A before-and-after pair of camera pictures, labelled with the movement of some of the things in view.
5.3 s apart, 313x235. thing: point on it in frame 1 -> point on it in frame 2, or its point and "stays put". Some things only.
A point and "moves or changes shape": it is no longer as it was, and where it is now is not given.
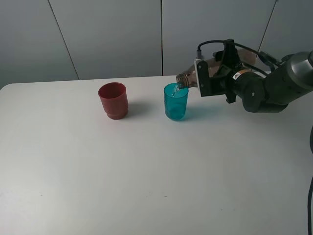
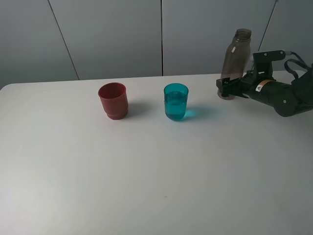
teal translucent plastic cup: (176, 100) stays put
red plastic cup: (114, 100) stays put
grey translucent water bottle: (189, 78) moves or changes shape
